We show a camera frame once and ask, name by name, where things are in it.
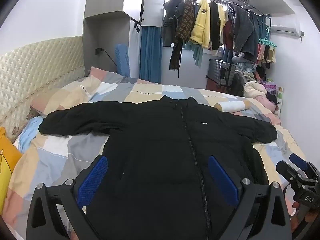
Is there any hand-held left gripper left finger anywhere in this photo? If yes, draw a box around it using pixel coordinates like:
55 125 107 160
26 155 109 240

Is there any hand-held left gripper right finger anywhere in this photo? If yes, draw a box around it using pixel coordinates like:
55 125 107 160
208 155 293 240

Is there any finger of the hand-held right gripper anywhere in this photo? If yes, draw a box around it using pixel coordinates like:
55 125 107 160
289 153 320 179
276 160 304 183

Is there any black zip jacket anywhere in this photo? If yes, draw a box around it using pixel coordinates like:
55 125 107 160
38 95 278 240

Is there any pile of clothes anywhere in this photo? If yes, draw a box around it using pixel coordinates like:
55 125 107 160
231 54 268 85

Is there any person's right hand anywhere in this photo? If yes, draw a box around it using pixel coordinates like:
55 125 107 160
290 200 303 228

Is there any patchwork quilt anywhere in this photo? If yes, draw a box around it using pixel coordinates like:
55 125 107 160
2 67 309 240

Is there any pink cloth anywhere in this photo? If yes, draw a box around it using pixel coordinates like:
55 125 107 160
257 96 282 125

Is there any white fruit print bag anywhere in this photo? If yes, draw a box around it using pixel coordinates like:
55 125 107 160
276 86 285 118

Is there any small black cloth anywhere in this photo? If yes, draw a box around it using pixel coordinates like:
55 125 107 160
266 92 278 105

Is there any white and tan bolster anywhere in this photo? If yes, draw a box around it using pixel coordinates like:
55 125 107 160
214 100 249 113

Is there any light blue pillow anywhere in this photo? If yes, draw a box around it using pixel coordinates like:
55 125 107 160
14 116 45 154

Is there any purple patterned cloth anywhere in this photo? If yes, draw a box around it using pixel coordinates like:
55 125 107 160
265 80 277 93

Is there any cream fleece blanket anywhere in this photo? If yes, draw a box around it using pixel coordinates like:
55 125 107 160
243 80 268 98

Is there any yellow pillow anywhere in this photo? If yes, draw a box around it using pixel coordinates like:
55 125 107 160
0 127 23 213

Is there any patchwork pillow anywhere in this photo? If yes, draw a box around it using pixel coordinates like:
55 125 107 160
30 66 135 118

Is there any grey suitcase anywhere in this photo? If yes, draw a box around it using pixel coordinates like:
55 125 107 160
206 59 237 92

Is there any row of hanging socks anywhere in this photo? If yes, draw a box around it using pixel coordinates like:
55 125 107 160
257 44 277 64

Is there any green clip hanger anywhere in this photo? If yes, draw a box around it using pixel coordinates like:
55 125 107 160
259 27 277 47

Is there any cream quilted headboard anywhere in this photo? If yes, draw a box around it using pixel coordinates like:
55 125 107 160
0 35 85 140

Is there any hanging teal cloth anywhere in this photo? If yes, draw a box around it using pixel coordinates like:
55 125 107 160
185 41 203 68

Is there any dark fringed scarf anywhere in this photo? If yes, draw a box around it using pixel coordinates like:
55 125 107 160
169 39 184 78

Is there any white air conditioner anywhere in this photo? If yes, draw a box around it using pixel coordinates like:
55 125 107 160
270 17 305 37

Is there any hanging grey denim jacket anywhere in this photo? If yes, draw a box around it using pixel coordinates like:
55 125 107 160
229 4 259 62

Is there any hanging dark red garment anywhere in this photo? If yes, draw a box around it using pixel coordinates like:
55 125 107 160
222 19 234 50

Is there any hanging yellow jacket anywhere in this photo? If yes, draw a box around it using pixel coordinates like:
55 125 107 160
190 0 212 49

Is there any hanging black garment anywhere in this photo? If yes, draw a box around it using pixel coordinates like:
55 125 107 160
209 1 220 52

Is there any hanging cream garment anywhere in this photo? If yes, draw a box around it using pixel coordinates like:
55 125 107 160
217 4 227 45

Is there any hanging brown checked coat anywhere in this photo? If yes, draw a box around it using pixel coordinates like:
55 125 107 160
175 0 195 43

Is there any hanging black coat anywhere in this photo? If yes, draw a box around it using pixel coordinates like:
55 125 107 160
161 0 185 47

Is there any black power cable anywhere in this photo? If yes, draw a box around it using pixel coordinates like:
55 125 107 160
101 49 117 66

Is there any grey wall cabinet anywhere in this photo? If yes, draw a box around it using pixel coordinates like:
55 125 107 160
122 0 147 27

